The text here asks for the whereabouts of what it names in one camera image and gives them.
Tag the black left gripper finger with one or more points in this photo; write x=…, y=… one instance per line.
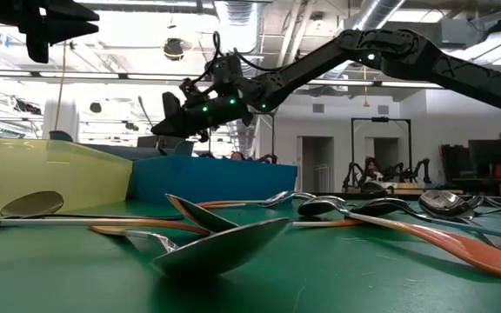
x=68, y=11
x=65, y=29

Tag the black background robot arm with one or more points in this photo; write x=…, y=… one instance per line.
x=352, y=174
x=420, y=167

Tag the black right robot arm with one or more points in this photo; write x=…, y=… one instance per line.
x=302, y=69

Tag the black monitor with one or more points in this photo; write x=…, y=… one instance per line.
x=146, y=141
x=485, y=152

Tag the long ceiling light strip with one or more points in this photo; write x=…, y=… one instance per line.
x=342, y=82
x=81, y=76

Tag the grey-blue plastic bin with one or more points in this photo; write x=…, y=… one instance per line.
x=124, y=153

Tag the dark blue plastic tray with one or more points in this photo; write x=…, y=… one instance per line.
x=215, y=180

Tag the black ceiling-mounted device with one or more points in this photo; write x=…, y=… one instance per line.
x=174, y=50

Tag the yellow-green plastic tray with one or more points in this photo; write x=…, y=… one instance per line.
x=59, y=178

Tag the pile of loose spoons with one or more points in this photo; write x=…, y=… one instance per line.
x=363, y=287

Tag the black equipment rack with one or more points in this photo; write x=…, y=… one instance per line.
x=452, y=161

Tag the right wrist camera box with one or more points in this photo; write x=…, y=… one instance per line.
x=226, y=69

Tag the black metal frame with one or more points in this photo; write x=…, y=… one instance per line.
x=381, y=119

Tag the silver ceiling duct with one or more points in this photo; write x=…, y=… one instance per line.
x=378, y=11

